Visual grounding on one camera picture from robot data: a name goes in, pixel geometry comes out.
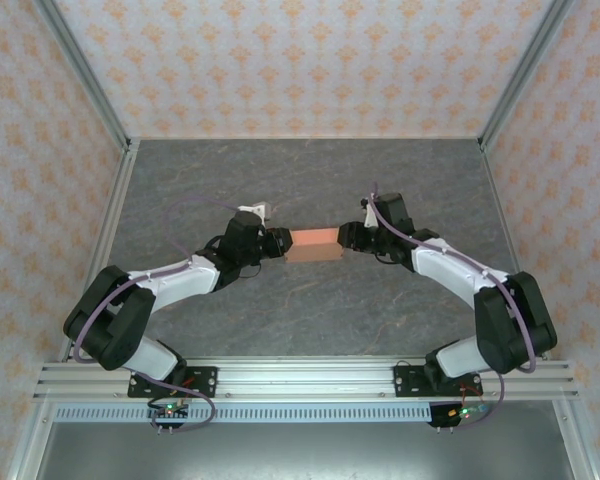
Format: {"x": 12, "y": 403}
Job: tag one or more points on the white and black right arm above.
{"x": 445, "y": 270}

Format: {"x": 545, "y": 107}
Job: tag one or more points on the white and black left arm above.
{"x": 180, "y": 280}

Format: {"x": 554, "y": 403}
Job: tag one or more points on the aluminium mounting beam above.
{"x": 305, "y": 380}

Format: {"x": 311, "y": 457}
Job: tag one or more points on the grey metal sheet panel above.
{"x": 300, "y": 452}

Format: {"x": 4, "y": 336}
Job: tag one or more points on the aluminium table side rail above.
{"x": 105, "y": 240}
{"x": 515, "y": 250}

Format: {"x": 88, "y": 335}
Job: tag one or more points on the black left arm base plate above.
{"x": 205, "y": 382}

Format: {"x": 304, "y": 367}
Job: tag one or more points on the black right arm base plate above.
{"x": 407, "y": 382}

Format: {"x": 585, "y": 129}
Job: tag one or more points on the aluminium frame post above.
{"x": 525, "y": 70}
{"x": 80, "y": 70}

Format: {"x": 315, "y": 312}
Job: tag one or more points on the aluminium lower frame bar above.
{"x": 575, "y": 440}
{"x": 30, "y": 440}

